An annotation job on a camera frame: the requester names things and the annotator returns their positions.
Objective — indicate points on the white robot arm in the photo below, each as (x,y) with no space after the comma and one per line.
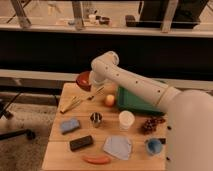
(189,135)

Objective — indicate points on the blue sponge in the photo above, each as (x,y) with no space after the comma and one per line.
(69,125)

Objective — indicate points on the orange round fruit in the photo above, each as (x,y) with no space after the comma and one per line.
(110,100)

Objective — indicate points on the black rectangular block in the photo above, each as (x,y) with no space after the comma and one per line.
(81,142)

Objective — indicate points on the white plastic cup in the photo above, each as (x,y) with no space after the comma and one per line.
(126,120)

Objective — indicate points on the red bowl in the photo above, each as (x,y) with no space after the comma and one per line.
(82,81)

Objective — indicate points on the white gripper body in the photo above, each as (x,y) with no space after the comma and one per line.
(96,80)

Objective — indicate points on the light blue cloth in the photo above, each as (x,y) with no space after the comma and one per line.
(118,146)

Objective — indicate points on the dark bowl on shelf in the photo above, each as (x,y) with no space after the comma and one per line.
(104,20)

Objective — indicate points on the green plastic tray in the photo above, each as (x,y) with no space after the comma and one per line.
(128,101)

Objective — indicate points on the thin brown spoon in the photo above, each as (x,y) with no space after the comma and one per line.
(95,93)

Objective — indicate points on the black box on shelf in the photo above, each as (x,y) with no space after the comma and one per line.
(130,21)

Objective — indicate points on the orange sausage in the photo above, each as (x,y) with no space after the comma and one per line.
(97,160)

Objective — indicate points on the metal cup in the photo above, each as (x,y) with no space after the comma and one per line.
(96,119)

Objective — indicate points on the white cup on shelf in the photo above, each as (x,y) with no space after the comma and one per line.
(92,18)

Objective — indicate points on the small blue bowl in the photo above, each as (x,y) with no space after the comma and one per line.
(153,146)

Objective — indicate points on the bunch of dark grapes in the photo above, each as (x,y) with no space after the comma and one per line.
(151,124)

